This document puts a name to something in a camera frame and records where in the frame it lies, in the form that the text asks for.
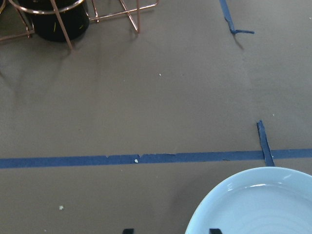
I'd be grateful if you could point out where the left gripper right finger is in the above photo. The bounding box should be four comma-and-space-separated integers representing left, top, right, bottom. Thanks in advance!
209, 229, 221, 234

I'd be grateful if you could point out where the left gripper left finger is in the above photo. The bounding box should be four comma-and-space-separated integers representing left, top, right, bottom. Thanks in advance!
122, 228, 134, 234

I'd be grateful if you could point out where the light blue plate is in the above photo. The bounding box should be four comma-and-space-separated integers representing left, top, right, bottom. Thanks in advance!
185, 167, 312, 234

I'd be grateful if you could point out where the dark wine bottle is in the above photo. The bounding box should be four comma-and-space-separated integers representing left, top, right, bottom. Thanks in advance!
18, 0, 90, 42

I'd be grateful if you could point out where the copper wire bottle rack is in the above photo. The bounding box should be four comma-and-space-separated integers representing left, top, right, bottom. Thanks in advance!
0, 0, 159, 49

